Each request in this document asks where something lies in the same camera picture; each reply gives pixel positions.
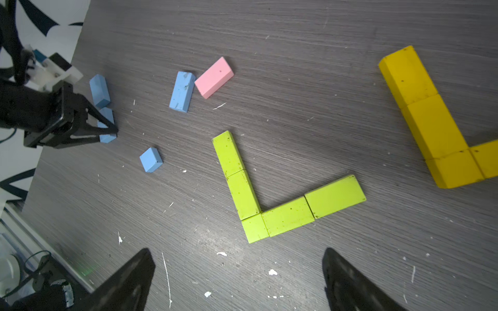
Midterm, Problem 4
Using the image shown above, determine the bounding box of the pink block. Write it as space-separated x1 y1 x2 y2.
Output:
195 57 234 99

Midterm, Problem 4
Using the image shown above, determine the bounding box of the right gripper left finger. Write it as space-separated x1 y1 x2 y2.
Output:
73 248 156 310

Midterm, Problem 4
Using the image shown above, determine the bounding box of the yellow block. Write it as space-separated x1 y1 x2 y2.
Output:
379 45 438 109
470 140 498 179
402 95 468 160

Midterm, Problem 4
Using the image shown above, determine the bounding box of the small light blue cube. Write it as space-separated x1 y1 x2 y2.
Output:
140 147 163 173

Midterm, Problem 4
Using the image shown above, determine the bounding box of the green long block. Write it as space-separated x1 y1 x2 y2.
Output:
262 196 315 237
304 175 366 219

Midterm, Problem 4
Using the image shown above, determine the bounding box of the light blue block top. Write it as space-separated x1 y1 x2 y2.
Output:
169 71 196 113

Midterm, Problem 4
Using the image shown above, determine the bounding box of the small green cube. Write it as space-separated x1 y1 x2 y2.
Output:
241 214 269 244

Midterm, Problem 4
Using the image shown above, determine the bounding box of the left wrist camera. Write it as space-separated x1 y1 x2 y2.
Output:
26 45 83 92

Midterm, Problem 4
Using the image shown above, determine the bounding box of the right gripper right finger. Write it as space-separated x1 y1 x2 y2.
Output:
322 248 405 310

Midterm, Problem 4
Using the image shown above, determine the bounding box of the light blue block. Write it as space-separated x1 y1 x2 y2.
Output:
96 107 118 145
169 71 196 113
89 74 111 110

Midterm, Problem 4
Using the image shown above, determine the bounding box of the green block pair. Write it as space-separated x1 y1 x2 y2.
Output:
212 130 245 178

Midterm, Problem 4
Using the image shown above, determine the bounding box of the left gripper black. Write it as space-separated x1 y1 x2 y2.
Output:
1 80 118 148

